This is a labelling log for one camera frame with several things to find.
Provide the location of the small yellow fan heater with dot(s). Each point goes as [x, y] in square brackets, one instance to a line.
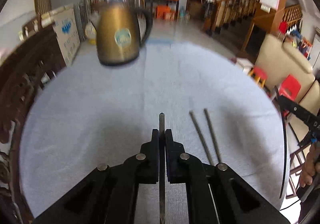
[90, 33]

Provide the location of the gold electric kettle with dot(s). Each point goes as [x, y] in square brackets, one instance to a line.
[121, 31]

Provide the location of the dark wooden side table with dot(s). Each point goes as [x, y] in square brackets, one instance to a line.
[173, 4]

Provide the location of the red yellow small stool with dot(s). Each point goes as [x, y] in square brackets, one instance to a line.
[259, 76]

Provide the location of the white small stool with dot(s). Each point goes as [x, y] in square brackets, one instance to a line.
[243, 64]

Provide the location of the beige sofa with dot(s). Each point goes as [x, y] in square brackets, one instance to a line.
[278, 60]

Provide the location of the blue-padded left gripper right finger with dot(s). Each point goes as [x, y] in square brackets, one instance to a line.
[216, 194]

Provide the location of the white chest freezer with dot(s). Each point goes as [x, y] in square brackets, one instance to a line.
[64, 25]

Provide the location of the wooden staircase railing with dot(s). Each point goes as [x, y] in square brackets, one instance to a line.
[225, 13]

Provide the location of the red plastic child chair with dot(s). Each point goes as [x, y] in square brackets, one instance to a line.
[289, 88]

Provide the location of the light blue tablecloth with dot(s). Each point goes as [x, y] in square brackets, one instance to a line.
[92, 114]

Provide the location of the person's right hand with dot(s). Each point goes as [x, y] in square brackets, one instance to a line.
[310, 168]

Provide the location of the orange box on floor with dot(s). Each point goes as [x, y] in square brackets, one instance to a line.
[161, 10]

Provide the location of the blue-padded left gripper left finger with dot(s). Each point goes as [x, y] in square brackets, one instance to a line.
[110, 195]

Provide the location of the dark wooden sideboard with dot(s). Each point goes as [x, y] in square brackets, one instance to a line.
[21, 80]

